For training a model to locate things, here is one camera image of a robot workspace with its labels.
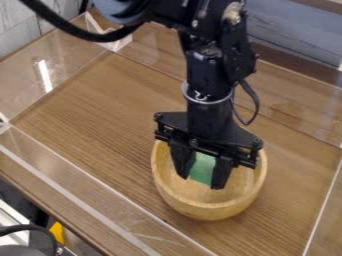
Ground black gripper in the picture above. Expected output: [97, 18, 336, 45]
[154, 101, 264, 190]

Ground green rectangular block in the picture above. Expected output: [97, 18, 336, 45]
[190, 153, 216, 186]

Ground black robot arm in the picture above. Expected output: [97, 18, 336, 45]
[19, 0, 264, 190]

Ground brown wooden bowl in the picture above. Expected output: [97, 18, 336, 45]
[152, 141, 268, 221]

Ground yellow sticker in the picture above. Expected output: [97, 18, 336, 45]
[50, 222, 66, 244]

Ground clear acrylic corner bracket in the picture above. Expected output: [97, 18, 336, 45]
[85, 12, 133, 53]

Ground clear acrylic side bracket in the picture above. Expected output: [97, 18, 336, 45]
[0, 112, 11, 135]

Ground black cable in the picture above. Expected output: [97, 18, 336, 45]
[0, 223, 59, 256]

